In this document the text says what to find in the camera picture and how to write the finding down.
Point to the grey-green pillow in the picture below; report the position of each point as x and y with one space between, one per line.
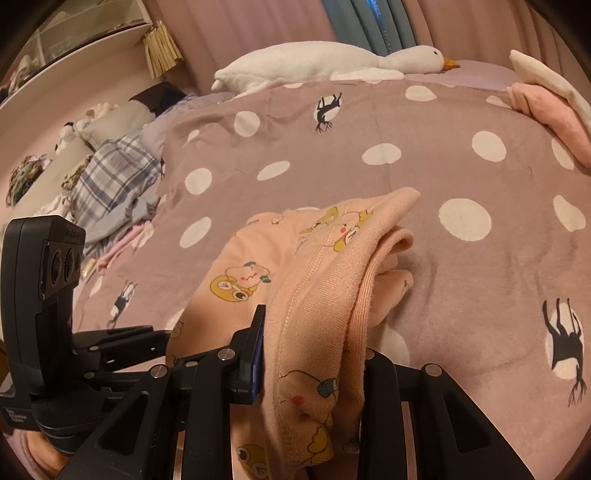
120 117

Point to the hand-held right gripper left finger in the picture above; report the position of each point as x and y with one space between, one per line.
257 355

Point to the white shelf unit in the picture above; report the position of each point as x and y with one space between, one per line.
69 32

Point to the lilac bed sheet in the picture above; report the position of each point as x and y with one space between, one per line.
480 74

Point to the blue plaid cloth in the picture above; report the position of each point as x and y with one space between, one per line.
111 180

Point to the white goose plush toy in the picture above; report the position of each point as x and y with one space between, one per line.
300 64

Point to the straw tassel bundle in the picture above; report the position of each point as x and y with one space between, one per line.
161 50

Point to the green patterned cloth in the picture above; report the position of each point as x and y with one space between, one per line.
25 177

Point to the crumpled pink garment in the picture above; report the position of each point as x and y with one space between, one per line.
124 244

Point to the mauve polka dot blanket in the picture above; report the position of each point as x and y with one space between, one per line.
461 286

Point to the folded cream cloth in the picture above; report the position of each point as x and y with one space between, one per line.
545 74

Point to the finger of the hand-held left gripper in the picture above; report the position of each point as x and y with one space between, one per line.
124 340
115 376

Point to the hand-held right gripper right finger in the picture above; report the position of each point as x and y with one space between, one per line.
378 379

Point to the orange cartoon print garment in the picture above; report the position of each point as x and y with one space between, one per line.
314 286

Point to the light blue cloth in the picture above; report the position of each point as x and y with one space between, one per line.
141 207

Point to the blue curtain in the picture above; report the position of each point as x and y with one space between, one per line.
360 23

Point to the small plush toy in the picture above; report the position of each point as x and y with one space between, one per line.
69 134

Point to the dark brown cloth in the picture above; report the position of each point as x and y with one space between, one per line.
157 97

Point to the long beige pillow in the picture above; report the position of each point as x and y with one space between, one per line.
55 170

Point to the folded pink cloth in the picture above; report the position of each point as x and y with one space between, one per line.
554 115

